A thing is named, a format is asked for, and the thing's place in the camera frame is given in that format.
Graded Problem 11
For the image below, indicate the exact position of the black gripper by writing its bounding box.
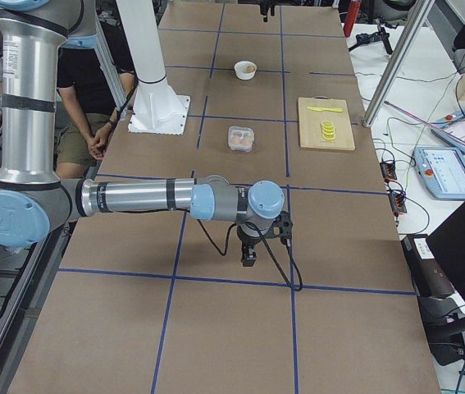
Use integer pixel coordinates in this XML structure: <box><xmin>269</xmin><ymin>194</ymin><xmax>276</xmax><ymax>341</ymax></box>
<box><xmin>237</xmin><ymin>223</ymin><xmax>261</xmax><ymax>268</ymax></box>

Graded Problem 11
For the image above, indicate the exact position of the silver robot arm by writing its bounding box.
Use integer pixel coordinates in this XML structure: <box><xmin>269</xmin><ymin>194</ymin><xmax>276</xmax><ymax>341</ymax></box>
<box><xmin>0</xmin><ymin>1</ymin><xmax>285</xmax><ymax>267</ymax></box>

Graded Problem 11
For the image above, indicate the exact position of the clear plastic egg box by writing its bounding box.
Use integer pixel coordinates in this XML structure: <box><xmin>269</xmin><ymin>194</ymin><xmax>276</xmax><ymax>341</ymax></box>
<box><xmin>227</xmin><ymin>126</ymin><xmax>254</xmax><ymax>152</ymax></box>

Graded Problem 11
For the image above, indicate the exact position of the wooden cutting board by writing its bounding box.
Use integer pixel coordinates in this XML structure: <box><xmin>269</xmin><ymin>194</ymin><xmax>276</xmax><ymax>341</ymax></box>
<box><xmin>298</xmin><ymin>97</ymin><xmax>355</xmax><ymax>151</ymax></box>

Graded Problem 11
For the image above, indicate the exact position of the yellow plastic knife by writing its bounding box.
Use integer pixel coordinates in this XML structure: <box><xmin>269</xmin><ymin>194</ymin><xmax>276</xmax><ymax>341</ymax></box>
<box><xmin>307</xmin><ymin>106</ymin><xmax>344</xmax><ymax>113</ymax></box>

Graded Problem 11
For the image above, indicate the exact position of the black computer tower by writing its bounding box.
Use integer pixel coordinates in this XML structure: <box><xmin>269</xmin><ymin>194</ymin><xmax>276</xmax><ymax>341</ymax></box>
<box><xmin>401</xmin><ymin>234</ymin><xmax>454</xmax><ymax>300</ymax></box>

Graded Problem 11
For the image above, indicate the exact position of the white ceramic bowl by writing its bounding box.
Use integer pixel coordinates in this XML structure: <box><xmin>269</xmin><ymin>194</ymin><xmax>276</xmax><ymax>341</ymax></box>
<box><xmin>234</xmin><ymin>61</ymin><xmax>257</xmax><ymax>80</ymax></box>

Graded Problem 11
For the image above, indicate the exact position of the blue teach pendant near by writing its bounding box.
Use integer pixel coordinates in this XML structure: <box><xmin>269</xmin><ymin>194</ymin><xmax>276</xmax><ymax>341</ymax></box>
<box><xmin>413</xmin><ymin>146</ymin><xmax>465</xmax><ymax>200</ymax></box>

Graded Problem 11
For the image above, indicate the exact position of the seated person in black shirt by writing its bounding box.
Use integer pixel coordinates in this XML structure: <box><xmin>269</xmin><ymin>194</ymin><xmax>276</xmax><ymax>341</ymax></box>
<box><xmin>54</xmin><ymin>20</ymin><xmax>139</xmax><ymax>178</ymax></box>

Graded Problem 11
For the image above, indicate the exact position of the red cylinder bottle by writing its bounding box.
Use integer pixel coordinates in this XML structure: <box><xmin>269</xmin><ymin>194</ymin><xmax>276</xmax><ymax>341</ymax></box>
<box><xmin>344</xmin><ymin>0</ymin><xmax>361</xmax><ymax>30</ymax></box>

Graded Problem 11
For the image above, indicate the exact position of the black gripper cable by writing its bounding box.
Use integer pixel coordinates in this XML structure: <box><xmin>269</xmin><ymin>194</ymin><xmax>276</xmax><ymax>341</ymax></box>
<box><xmin>195</xmin><ymin>219</ymin><xmax>303</xmax><ymax>292</ymax></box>

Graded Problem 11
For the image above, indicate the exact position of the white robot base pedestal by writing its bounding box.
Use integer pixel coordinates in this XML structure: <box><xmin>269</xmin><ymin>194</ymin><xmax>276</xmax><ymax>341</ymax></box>
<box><xmin>116</xmin><ymin>0</ymin><xmax>190</xmax><ymax>135</ymax></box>

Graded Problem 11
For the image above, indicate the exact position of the aluminium frame post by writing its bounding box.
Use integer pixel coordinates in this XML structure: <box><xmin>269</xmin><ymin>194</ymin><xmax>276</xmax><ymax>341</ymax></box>
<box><xmin>362</xmin><ymin>0</ymin><xmax>435</xmax><ymax>128</ymax></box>

